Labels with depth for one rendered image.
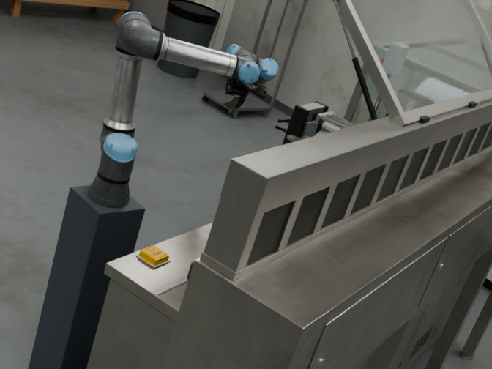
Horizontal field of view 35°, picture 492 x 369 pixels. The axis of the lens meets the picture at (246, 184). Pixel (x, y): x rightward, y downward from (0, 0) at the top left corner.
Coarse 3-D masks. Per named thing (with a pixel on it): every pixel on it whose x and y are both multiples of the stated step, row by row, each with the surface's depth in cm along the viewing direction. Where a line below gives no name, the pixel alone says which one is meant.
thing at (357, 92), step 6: (366, 72) 321; (366, 78) 323; (354, 90) 325; (360, 90) 324; (354, 96) 325; (360, 96) 326; (354, 102) 326; (348, 108) 328; (354, 108) 327; (348, 114) 328; (348, 120) 329
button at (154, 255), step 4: (148, 248) 252; (152, 248) 253; (156, 248) 253; (140, 252) 250; (144, 252) 249; (148, 252) 250; (152, 252) 250; (156, 252) 251; (160, 252) 252; (164, 252) 253; (140, 256) 250; (144, 256) 249; (148, 256) 248; (152, 256) 248; (156, 256) 249; (160, 256) 249; (164, 256) 250; (168, 256) 252; (148, 260) 248; (152, 260) 247; (156, 260) 247; (160, 260) 249; (164, 260) 251; (152, 264) 248; (156, 264) 248
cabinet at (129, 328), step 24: (120, 288) 240; (456, 288) 397; (120, 312) 241; (144, 312) 236; (432, 312) 369; (96, 336) 249; (120, 336) 243; (144, 336) 238; (168, 336) 232; (408, 336) 345; (432, 336) 403; (96, 360) 251; (120, 360) 245; (144, 360) 240; (408, 360) 375
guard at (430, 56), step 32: (352, 0) 203; (384, 0) 221; (416, 0) 242; (448, 0) 268; (384, 32) 211; (416, 32) 230; (448, 32) 254; (480, 32) 283; (384, 64) 202; (416, 64) 219; (448, 64) 241; (480, 64) 267; (416, 96) 210; (448, 96) 229
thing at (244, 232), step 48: (288, 144) 155; (336, 144) 165; (384, 144) 180; (432, 144) 215; (480, 144) 268; (240, 192) 139; (288, 192) 146; (336, 192) 170; (384, 192) 200; (240, 240) 142; (288, 240) 160
